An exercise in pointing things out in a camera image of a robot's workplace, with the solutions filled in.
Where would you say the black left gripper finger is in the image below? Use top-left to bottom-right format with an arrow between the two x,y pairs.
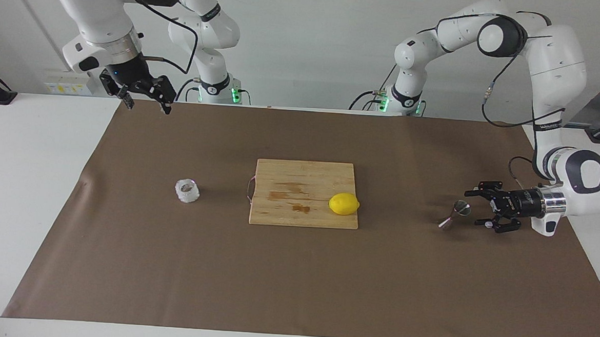
464,180 -> 508,203
474,211 -> 523,235

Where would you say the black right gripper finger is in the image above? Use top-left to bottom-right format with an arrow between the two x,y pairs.
99,73 -> 136,110
146,75 -> 177,115

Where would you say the steel jigger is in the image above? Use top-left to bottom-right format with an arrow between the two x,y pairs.
437,199 -> 472,232

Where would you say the clear faceted glass cup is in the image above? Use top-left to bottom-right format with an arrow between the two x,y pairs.
174,177 -> 202,205

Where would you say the yellow lemon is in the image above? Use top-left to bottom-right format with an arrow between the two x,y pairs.
327,192 -> 361,217

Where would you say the wooden cutting board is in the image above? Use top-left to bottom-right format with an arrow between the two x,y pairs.
248,158 -> 363,231

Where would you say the brown table mat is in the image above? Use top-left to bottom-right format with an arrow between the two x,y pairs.
2,93 -> 600,337

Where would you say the black base cable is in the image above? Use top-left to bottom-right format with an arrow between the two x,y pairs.
348,88 -> 387,112
174,77 -> 203,103

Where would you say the white wall socket strip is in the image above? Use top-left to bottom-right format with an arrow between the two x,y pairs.
45,75 -> 92,96

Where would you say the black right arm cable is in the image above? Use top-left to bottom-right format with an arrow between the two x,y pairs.
111,0 -> 202,76

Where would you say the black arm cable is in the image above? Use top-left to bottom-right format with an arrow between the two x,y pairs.
111,0 -> 202,76
410,5 -> 571,192

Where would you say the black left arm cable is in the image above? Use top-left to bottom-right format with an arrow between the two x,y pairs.
410,5 -> 571,192

